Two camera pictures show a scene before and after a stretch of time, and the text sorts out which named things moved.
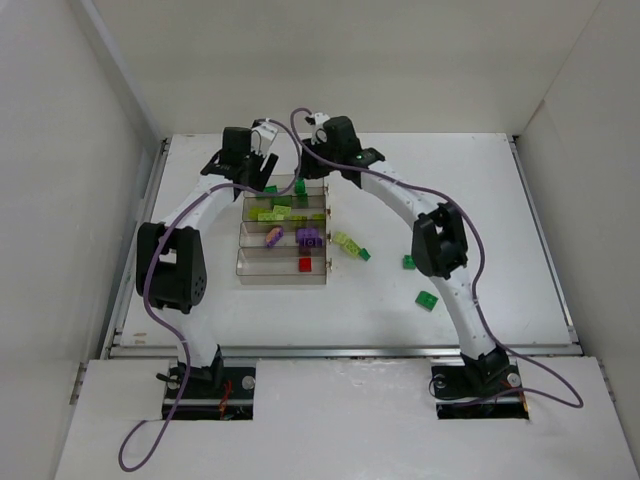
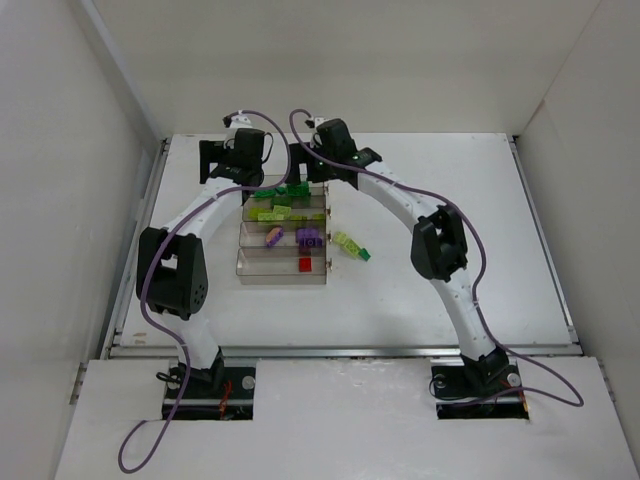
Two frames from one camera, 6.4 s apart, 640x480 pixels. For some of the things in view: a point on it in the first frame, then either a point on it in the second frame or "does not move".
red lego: (305, 264) does not move
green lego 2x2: (408, 262) to (298, 190)
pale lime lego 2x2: (281, 210) does not move
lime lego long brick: (352, 247) does not move
